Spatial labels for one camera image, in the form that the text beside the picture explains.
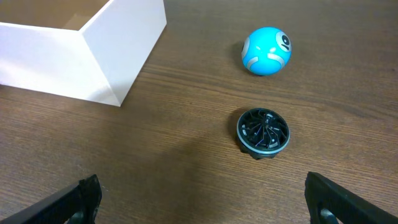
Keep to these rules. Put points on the blue ball with grey markings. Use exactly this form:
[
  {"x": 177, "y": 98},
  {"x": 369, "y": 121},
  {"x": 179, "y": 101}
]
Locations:
[{"x": 266, "y": 51}]

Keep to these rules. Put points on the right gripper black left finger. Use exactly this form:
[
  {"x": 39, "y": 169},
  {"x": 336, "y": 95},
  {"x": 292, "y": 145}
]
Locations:
[{"x": 77, "y": 203}]

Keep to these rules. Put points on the black round finned cap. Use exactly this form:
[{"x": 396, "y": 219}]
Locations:
[{"x": 262, "y": 133}]

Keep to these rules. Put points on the open white cardboard box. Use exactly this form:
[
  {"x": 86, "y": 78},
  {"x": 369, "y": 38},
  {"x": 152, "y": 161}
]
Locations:
[{"x": 86, "y": 49}]

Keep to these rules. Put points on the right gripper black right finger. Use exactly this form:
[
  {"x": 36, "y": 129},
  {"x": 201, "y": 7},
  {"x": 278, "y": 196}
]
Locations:
[{"x": 329, "y": 202}]

